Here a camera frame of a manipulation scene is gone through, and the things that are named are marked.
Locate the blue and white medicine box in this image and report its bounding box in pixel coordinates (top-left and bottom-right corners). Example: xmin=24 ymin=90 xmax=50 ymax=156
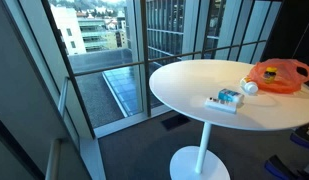
xmin=217 ymin=88 xmax=245 ymax=105

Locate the white table pedestal base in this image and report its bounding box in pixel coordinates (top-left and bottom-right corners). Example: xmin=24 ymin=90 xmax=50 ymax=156
xmin=169 ymin=121 xmax=232 ymax=180

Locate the blue and black cart foot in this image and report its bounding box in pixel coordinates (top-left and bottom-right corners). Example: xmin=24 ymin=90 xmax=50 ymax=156
xmin=263 ymin=154 xmax=309 ymax=180
xmin=289 ymin=123 xmax=309 ymax=152

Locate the black floor vent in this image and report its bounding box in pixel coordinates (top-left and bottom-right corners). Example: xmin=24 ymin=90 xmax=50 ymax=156
xmin=160 ymin=114 xmax=192 ymax=132

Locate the white pill organizer box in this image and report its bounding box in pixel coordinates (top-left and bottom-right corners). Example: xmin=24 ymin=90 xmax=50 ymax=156
xmin=204 ymin=96 xmax=238 ymax=115

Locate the dark bottle with yellow cap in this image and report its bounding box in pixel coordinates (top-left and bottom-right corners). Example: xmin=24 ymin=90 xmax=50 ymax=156
xmin=263 ymin=66 xmax=279 ymax=85

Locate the grey metal handrail bar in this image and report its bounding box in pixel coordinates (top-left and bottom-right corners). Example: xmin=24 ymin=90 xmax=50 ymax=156
xmin=44 ymin=138 xmax=63 ymax=180
xmin=57 ymin=76 xmax=71 ymax=118

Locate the white medicine bottle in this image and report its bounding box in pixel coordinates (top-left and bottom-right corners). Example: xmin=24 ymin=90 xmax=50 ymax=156
xmin=239 ymin=76 xmax=260 ymax=95

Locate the orange plastic bag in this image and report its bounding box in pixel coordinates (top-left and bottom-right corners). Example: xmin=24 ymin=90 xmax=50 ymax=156
xmin=248 ymin=58 xmax=309 ymax=95

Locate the dark metal window railing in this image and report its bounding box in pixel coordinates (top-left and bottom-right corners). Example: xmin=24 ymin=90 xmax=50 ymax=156
xmin=73 ymin=39 xmax=267 ymax=77

